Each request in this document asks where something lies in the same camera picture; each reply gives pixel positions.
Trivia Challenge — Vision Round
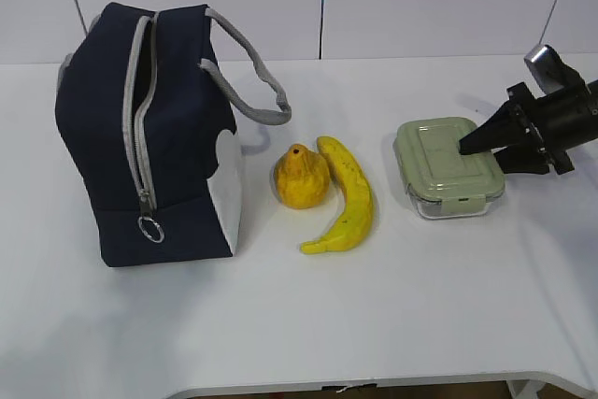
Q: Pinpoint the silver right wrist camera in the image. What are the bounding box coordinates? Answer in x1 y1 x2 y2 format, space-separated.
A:
524 44 584 94

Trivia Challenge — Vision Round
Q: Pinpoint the navy blue lunch bag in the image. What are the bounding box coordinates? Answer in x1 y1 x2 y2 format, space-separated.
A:
54 1 293 269

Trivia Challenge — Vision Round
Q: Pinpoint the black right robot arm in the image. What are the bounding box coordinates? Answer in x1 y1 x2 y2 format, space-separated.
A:
459 82 597 175

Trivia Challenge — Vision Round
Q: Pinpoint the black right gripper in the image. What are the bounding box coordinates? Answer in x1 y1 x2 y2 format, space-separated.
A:
459 82 574 175

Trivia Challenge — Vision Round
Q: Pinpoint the yellow pear-shaped fruit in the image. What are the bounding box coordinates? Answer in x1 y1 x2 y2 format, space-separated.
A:
274 144 331 209

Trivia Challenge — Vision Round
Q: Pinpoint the green lid glass container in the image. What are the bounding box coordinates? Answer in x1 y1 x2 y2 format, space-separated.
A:
392 117 505 220

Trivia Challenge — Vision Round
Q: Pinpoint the yellow banana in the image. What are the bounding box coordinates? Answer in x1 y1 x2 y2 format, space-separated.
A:
300 135 375 254

